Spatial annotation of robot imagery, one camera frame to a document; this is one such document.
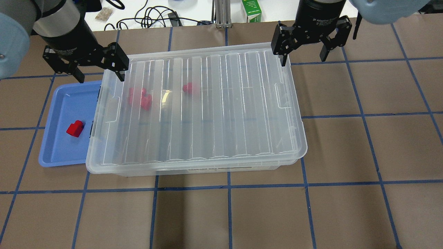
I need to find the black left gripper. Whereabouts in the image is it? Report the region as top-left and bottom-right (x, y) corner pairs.
(33, 0), (129, 83)

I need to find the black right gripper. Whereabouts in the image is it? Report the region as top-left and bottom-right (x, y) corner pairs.
(271, 0), (352, 67)

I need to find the clear plastic box lid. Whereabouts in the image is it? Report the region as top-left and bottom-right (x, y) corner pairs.
(85, 42), (308, 174)

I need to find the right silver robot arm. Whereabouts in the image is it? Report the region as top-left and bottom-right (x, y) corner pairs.
(271, 0), (428, 66)

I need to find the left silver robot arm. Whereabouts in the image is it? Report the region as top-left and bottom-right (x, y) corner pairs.
(0, 0), (129, 83)

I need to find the red block in box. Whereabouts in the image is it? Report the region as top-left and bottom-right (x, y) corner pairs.
(127, 87), (147, 105)
(140, 94), (152, 111)
(182, 82), (198, 95)

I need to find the green white carton box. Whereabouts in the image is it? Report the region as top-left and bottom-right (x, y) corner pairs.
(241, 0), (262, 23)

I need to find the clear plastic storage box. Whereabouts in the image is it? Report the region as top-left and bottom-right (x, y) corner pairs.
(85, 42), (308, 177)

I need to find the blue plastic tray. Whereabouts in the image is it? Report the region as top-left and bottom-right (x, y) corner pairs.
(38, 81), (101, 167)

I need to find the bag of snacks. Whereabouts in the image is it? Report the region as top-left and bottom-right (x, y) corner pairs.
(95, 7), (114, 21)

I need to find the red block on tray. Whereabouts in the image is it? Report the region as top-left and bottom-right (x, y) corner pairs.
(65, 120), (84, 138)

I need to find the black power adapter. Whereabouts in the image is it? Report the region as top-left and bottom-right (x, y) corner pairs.
(168, 11), (183, 27)

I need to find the aluminium frame post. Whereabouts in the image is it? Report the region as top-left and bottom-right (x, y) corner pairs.
(212, 0), (232, 29)

